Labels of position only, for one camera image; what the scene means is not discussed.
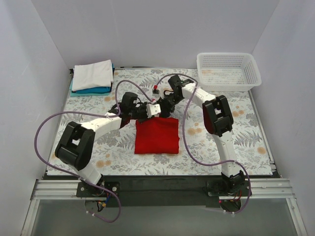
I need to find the red t shirt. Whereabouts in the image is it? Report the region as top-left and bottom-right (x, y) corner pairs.
(134, 117), (180, 154)

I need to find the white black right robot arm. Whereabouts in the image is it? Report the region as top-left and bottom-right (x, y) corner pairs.
(153, 73), (247, 196)

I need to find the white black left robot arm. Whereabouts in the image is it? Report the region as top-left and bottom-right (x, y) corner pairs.
(55, 92), (161, 197)

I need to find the teal folded t shirt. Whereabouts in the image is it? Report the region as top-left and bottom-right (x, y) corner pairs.
(69, 63), (116, 97)

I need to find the white folded t shirt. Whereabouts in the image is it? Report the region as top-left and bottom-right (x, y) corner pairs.
(72, 59), (113, 92)

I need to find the white plastic basket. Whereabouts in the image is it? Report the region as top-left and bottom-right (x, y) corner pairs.
(196, 53), (262, 92)

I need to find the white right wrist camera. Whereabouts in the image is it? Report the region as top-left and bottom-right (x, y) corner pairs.
(152, 85), (172, 98)

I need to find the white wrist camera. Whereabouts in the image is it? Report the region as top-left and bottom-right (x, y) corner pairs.
(146, 103), (161, 118)
(152, 85), (172, 98)

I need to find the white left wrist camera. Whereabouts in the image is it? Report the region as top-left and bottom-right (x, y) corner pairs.
(146, 103), (161, 118)

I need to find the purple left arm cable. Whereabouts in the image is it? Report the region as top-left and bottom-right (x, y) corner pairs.
(34, 80), (157, 223)

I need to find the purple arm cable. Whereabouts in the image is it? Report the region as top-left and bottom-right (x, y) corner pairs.
(153, 73), (253, 215)
(34, 80), (157, 223)

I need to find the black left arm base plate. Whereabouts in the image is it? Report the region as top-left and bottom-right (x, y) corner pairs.
(76, 181), (121, 199)

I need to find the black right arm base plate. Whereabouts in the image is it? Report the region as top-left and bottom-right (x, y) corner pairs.
(205, 176), (250, 197)

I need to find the aluminium front rail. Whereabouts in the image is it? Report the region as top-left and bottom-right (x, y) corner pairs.
(31, 177), (295, 200)

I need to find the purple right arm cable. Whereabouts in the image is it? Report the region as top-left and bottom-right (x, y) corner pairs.
(153, 73), (253, 215)

